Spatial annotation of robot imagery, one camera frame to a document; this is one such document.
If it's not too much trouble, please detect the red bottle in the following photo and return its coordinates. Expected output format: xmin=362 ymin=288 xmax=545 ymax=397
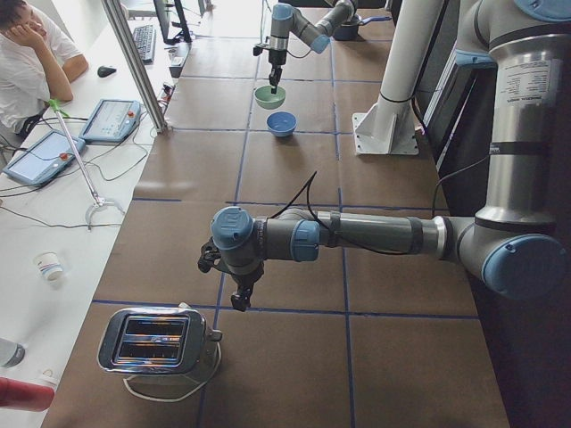
xmin=1 ymin=377 xmax=54 ymax=412

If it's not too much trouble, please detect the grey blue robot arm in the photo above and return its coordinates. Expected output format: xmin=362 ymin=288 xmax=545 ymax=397
xmin=231 ymin=1 xmax=357 ymax=311
xmin=197 ymin=1 xmax=570 ymax=317

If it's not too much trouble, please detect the person in white shirt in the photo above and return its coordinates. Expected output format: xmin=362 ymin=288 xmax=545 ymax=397
xmin=1 ymin=1 xmax=88 ymax=136

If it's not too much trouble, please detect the blue bowl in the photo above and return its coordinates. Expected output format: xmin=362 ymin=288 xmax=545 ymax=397
xmin=266 ymin=111 xmax=297 ymax=137

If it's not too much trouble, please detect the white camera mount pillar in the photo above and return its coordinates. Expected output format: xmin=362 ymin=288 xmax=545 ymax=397
xmin=352 ymin=0 xmax=444 ymax=155

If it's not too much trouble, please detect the white paper cup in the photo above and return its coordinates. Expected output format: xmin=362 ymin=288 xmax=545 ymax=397
xmin=33 ymin=251 xmax=63 ymax=282

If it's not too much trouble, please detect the black keyboard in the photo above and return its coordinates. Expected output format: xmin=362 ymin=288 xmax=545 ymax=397
xmin=132 ymin=25 xmax=156 ymax=64

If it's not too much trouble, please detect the green bowl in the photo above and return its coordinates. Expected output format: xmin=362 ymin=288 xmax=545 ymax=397
xmin=253 ymin=86 xmax=286 ymax=110

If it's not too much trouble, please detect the blue saucepan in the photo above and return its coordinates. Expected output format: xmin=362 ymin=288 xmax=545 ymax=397
xmin=333 ymin=14 xmax=392 ymax=41

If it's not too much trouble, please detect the black monitor stand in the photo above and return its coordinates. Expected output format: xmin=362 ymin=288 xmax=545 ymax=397
xmin=153 ymin=0 xmax=193 ymax=45

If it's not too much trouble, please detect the white toaster cord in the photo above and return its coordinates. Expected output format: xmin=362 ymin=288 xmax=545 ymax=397
xmin=122 ymin=345 xmax=223 ymax=402

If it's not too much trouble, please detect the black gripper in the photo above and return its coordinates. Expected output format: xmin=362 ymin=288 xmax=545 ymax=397
xmin=197 ymin=238 xmax=264 ymax=310
xmin=252 ymin=43 xmax=286 ymax=95

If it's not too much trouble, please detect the near blue teach pendant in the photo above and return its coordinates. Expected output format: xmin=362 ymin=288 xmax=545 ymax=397
xmin=3 ymin=130 xmax=74 ymax=185

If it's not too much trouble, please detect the reacher grabber tool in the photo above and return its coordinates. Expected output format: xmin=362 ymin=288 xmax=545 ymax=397
xmin=48 ymin=99 xmax=126 ymax=231

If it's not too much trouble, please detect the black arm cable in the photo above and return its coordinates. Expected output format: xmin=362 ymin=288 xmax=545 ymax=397
xmin=269 ymin=169 xmax=420 ymax=256

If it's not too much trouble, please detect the black computer mouse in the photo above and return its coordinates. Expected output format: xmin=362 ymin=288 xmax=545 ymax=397
xmin=97 ymin=66 xmax=117 ymax=78

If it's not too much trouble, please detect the blue teach pendant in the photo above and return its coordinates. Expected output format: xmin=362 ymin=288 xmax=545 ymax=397
xmin=3 ymin=130 xmax=74 ymax=185
xmin=79 ymin=99 xmax=142 ymax=145

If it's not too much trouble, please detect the silver toaster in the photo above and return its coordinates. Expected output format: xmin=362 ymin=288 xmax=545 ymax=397
xmin=97 ymin=306 xmax=222 ymax=384

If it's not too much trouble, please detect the aluminium frame post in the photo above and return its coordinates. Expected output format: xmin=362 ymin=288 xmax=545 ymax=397
xmin=101 ymin=0 xmax=168 ymax=134

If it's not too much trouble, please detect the far blue teach pendant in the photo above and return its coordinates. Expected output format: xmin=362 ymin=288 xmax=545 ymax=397
xmin=79 ymin=99 xmax=142 ymax=145

